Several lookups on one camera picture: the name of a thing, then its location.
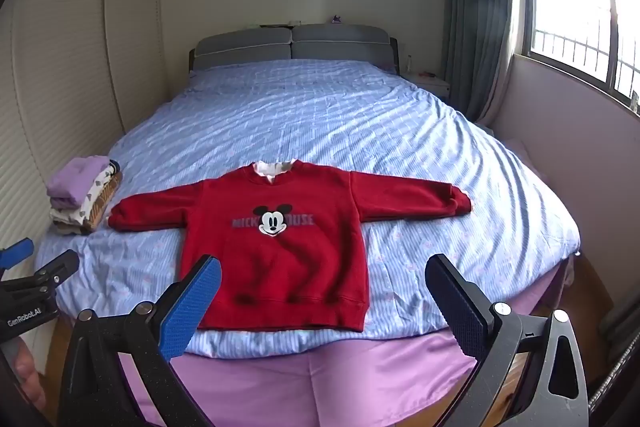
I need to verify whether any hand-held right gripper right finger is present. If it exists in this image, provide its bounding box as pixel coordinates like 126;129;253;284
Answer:
425;253;591;427

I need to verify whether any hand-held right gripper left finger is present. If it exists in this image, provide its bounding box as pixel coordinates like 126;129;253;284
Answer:
57;254;223;427

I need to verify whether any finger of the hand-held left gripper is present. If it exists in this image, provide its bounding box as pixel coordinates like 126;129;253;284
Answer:
0;237;35;270
0;249;81;296

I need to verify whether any red cartoon print sweater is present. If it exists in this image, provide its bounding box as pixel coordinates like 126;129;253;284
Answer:
107;159;473;334

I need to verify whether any person's left hand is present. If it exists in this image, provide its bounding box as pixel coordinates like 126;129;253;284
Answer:
9;337;47;410

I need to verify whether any folded beige garment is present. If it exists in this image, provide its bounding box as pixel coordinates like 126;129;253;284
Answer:
50;216;93;237

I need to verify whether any folded brown checked garment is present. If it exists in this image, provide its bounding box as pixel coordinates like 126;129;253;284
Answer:
82;172;124;234

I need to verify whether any folded white printed garment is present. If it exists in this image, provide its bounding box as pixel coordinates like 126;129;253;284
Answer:
50;167;118;228

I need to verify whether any folded purple garment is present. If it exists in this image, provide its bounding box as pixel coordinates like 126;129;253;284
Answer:
47;156;111;210

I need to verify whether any cream louvered wardrobe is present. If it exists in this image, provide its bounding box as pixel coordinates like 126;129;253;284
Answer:
0;0;166;298

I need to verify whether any blue striped floral bedsheet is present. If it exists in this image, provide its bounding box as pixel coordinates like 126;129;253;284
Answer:
35;57;581;358

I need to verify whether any white nightstand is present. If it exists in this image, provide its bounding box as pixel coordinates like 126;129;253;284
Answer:
407;74;451;108

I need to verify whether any grey headboard cushion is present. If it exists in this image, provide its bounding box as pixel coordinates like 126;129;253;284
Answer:
194;28;293;72
291;24;393;68

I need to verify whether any teal curtain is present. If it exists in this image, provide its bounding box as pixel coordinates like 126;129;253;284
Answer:
440;0;521;128

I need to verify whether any wooden bed frame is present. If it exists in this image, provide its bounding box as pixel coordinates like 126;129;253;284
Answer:
30;317;76;427

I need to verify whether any dark headboard frame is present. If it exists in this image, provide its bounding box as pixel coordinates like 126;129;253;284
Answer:
188;37;401;74

